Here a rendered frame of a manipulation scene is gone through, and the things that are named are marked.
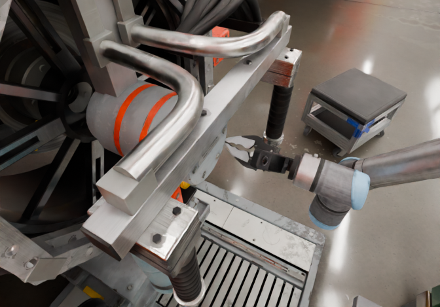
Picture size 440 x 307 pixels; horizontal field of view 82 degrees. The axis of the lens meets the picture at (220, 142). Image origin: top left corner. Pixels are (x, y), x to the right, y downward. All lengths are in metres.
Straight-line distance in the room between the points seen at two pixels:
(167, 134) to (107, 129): 0.24
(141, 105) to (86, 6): 0.14
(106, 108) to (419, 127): 1.99
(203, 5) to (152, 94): 0.15
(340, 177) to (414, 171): 0.17
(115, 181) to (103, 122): 0.25
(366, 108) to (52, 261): 1.39
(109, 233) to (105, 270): 0.84
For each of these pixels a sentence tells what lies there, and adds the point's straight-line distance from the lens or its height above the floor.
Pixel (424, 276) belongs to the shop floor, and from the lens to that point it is 1.47.
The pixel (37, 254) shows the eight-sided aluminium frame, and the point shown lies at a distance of 0.47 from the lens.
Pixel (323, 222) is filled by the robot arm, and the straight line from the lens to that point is 0.78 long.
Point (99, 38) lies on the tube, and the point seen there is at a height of 1.02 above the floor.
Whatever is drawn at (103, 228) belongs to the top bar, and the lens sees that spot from 0.21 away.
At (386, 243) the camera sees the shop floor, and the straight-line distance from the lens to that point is 1.46.
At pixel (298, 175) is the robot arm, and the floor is 0.65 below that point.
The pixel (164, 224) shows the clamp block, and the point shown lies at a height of 0.95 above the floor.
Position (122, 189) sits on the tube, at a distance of 0.19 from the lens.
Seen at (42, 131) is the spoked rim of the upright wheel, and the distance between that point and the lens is 0.50.
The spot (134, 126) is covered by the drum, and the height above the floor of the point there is 0.90.
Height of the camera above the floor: 1.15
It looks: 46 degrees down
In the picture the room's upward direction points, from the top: straight up
